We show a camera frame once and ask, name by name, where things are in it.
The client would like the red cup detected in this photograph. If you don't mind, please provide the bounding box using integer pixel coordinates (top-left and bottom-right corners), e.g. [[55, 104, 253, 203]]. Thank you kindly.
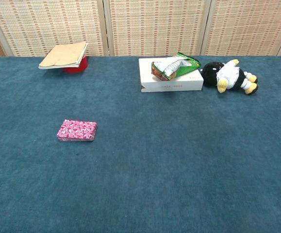
[[63, 55, 88, 74]]

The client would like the pink patterned packet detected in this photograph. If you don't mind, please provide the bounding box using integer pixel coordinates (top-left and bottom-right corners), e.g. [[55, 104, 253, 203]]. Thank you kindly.
[[56, 119, 98, 142]]

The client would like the tan spiral notebook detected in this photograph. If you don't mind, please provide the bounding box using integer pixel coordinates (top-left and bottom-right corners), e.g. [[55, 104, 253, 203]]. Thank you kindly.
[[38, 41, 89, 70]]

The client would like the black and white plush doll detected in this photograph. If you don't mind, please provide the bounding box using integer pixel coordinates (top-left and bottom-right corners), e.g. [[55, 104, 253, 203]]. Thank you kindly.
[[200, 59, 259, 95]]

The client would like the green snack bag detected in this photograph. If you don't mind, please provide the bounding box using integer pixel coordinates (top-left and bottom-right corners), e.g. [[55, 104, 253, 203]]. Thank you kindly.
[[151, 52, 202, 82]]

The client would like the white flat cardboard box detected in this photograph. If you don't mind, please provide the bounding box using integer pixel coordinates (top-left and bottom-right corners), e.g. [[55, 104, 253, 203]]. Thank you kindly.
[[138, 57, 204, 93]]

